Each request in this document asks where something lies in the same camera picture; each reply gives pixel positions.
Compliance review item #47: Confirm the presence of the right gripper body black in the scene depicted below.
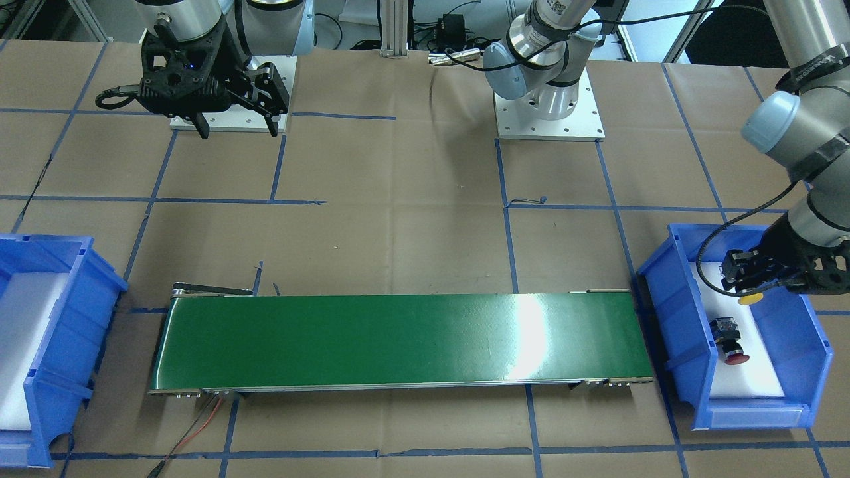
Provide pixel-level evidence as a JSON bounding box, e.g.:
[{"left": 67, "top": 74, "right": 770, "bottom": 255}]
[{"left": 137, "top": 27, "right": 290, "bottom": 118}]

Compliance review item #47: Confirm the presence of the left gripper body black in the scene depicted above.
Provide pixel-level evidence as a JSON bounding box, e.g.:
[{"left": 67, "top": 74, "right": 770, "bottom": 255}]
[{"left": 757, "top": 216, "right": 849, "bottom": 295}]

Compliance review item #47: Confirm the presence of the yellow push button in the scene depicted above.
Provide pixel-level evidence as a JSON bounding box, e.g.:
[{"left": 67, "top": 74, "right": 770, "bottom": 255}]
[{"left": 737, "top": 293, "right": 764, "bottom": 307}]

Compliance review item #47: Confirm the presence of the red push button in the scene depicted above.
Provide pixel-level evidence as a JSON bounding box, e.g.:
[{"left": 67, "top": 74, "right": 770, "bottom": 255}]
[{"left": 709, "top": 317, "right": 750, "bottom": 366}]

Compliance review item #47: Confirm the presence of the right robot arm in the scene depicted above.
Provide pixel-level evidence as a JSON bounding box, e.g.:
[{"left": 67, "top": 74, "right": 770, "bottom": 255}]
[{"left": 135, "top": 1, "right": 315, "bottom": 138}]

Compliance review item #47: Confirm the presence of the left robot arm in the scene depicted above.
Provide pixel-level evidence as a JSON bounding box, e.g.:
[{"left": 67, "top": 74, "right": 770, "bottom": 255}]
[{"left": 483, "top": 1, "right": 848, "bottom": 297}]

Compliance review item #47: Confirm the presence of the blue bin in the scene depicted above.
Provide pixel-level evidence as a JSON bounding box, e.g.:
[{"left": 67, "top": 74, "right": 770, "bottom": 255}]
[
  {"left": 1, "top": 234, "right": 128, "bottom": 468},
  {"left": 639, "top": 224, "right": 833, "bottom": 430}
]

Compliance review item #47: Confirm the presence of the green conveyor belt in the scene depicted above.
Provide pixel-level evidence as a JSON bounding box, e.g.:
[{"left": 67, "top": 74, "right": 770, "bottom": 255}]
[{"left": 149, "top": 291, "right": 653, "bottom": 396}]

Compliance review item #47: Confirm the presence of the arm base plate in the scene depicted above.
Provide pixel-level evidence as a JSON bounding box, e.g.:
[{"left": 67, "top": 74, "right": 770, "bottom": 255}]
[
  {"left": 493, "top": 70, "right": 606, "bottom": 141},
  {"left": 203, "top": 56, "right": 298, "bottom": 134}
]

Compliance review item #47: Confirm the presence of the aluminium frame post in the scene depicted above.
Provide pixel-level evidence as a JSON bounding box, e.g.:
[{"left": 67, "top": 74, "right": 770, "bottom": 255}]
[{"left": 377, "top": 1, "right": 412, "bottom": 58}]

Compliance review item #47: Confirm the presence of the red black conveyor wire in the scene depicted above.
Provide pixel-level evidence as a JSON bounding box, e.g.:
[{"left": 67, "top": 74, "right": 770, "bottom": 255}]
[{"left": 146, "top": 393, "right": 223, "bottom": 478}]

